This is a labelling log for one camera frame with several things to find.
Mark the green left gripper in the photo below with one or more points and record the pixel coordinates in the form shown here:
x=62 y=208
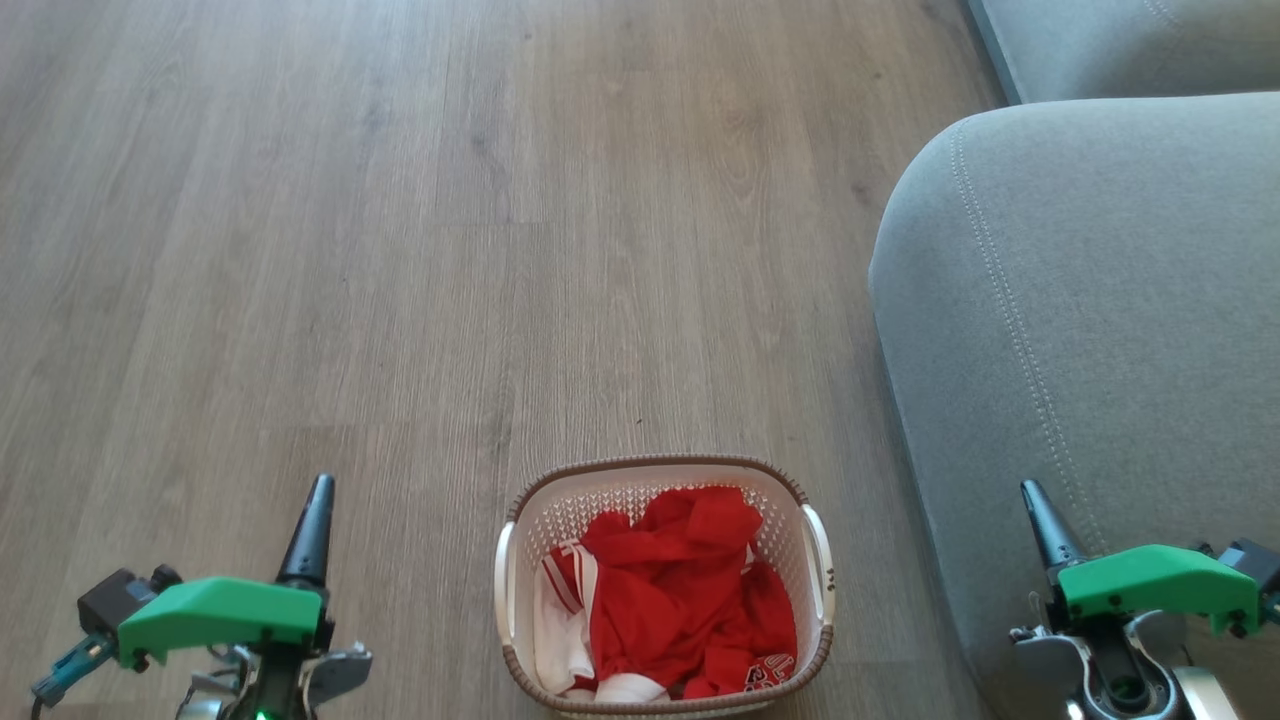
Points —
x=220 y=610

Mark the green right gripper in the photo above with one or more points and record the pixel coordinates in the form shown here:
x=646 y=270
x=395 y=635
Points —
x=1160 y=585

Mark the white woven plastic laundry basket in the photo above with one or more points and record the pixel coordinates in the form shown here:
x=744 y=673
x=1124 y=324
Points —
x=560 y=510

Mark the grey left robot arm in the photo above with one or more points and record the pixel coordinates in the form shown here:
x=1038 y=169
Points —
x=335 y=670

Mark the grey fabric sofa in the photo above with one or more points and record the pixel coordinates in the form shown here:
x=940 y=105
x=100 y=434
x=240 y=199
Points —
x=1100 y=300

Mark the white garment with red stripes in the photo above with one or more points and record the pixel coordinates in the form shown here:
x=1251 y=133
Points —
x=560 y=640

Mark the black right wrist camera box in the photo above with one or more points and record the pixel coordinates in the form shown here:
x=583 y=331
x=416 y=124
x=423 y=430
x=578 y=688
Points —
x=1250 y=562

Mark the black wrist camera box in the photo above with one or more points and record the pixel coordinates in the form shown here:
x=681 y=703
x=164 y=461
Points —
x=1250 y=562
x=110 y=600

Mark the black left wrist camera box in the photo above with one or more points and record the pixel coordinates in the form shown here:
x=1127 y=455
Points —
x=110 y=600

